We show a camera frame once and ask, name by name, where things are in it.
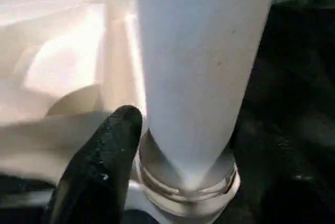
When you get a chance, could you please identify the white plastic table top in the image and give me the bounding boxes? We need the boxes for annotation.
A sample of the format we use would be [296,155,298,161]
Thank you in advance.
[0,0,241,224]

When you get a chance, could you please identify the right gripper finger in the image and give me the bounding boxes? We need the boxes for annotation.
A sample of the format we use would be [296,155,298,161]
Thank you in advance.
[43,105,144,224]

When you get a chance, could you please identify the black plastic mat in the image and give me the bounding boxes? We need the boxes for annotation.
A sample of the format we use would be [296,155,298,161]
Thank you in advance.
[0,0,335,224]

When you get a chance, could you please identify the white plastic table leg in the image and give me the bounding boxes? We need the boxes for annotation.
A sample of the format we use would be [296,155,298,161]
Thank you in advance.
[135,0,281,219]

